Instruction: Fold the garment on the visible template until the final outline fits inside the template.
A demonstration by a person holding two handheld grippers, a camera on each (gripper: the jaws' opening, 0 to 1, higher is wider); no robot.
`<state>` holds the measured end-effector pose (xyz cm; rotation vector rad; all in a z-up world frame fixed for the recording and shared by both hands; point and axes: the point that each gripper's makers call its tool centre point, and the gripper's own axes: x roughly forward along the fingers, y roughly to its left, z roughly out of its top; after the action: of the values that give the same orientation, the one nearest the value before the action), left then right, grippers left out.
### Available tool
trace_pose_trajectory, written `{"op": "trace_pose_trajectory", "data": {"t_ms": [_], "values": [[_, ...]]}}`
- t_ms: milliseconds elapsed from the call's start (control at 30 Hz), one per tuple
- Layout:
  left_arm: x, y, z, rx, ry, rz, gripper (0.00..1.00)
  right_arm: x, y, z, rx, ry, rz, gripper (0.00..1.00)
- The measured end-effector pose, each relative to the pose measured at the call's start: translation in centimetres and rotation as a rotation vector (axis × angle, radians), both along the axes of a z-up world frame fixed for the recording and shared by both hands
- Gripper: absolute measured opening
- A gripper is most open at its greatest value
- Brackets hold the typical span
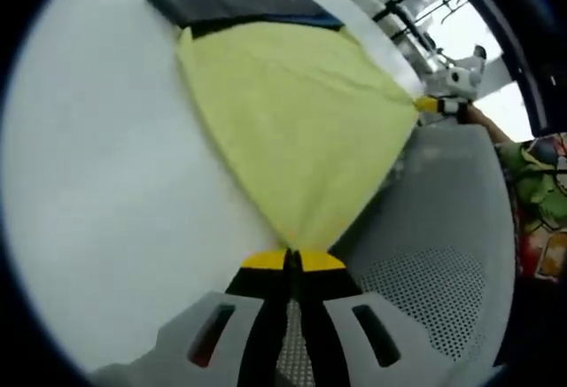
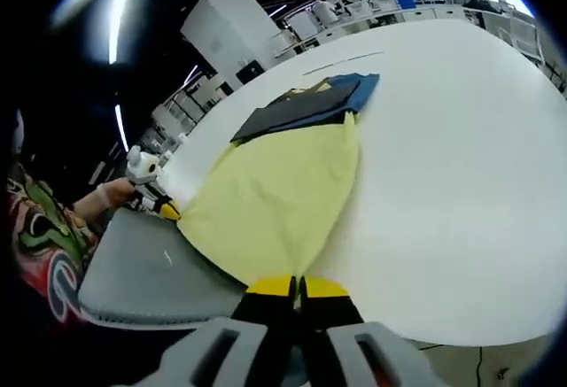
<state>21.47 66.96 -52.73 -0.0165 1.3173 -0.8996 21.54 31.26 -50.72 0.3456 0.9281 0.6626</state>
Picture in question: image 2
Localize black panel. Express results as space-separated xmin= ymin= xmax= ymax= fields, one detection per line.
xmin=237 ymin=61 xmax=265 ymax=85

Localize wide bright ceiling light strip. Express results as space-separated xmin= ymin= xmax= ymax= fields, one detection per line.
xmin=107 ymin=0 xmax=144 ymax=66

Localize black cable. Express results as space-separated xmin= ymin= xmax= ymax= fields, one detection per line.
xmin=418 ymin=343 xmax=485 ymax=387

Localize grey mesh chair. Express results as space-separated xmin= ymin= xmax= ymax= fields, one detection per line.
xmin=77 ymin=207 xmax=249 ymax=324

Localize blue cloth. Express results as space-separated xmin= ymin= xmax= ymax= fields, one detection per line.
xmin=260 ymin=72 xmax=381 ymax=134

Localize white cabinet row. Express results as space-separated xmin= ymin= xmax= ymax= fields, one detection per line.
xmin=265 ymin=0 xmax=546 ymax=59

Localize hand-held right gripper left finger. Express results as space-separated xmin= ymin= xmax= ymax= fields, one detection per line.
xmin=128 ymin=274 xmax=297 ymax=387

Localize wide white pillar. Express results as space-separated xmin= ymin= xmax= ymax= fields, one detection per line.
xmin=180 ymin=0 xmax=284 ymax=86

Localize yellow-green garment with grey sleeves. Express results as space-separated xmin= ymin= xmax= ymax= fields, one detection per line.
xmin=175 ymin=74 xmax=362 ymax=289

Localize person's colourful printed shirt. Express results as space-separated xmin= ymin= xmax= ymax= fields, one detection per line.
xmin=6 ymin=160 xmax=101 ymax=324

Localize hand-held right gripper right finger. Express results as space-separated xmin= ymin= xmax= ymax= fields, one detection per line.
xmin=300 ymin=275 xmax=447 ymax=387

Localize person's left hand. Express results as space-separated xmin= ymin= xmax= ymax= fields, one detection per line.
xmin=105 ymin=180 xmax=136 ymax=207

